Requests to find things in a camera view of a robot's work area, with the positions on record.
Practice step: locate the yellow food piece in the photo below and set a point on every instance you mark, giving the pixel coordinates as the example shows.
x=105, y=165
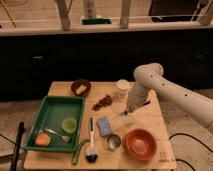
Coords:
x=81, y=89

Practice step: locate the dark brown bowl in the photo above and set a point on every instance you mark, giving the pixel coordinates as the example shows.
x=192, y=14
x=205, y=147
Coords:
x=76, y=84

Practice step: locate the blue sponge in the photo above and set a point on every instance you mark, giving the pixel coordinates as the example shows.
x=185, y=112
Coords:
x=104, y=127

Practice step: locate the black pole stand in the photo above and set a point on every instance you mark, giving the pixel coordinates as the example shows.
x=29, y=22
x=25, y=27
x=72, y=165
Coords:
x=17, y=147

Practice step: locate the metal spoon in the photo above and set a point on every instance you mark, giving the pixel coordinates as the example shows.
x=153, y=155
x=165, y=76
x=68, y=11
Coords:
x=62, y=137

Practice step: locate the red yellow apple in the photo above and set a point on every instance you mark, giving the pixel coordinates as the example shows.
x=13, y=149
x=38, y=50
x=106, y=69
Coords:
x=42, y=140

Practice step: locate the green plastic tray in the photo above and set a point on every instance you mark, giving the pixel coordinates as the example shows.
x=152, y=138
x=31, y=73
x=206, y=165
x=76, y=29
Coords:
x=52, y=112

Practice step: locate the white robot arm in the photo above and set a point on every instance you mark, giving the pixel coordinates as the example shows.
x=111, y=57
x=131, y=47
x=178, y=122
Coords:
x=150, y=77

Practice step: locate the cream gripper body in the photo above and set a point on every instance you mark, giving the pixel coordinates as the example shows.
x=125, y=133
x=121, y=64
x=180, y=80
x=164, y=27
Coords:
x=129, y=109

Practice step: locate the green plastic cup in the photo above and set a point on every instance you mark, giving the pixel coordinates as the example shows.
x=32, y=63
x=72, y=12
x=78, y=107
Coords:
x=69, y=125

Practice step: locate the white paper cup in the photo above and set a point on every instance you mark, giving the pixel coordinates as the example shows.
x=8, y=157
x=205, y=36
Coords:
x=122, y=86

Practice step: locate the orange bowl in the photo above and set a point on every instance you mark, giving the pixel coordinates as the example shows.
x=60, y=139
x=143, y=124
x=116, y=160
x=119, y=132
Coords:
x=140, y=144

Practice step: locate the green black box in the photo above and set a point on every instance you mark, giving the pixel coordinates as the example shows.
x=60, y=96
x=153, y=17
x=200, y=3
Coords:
x=96, y=21

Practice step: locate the small metal cup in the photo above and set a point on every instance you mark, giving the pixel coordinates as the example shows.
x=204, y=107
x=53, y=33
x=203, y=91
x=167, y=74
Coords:
x=113, y=142

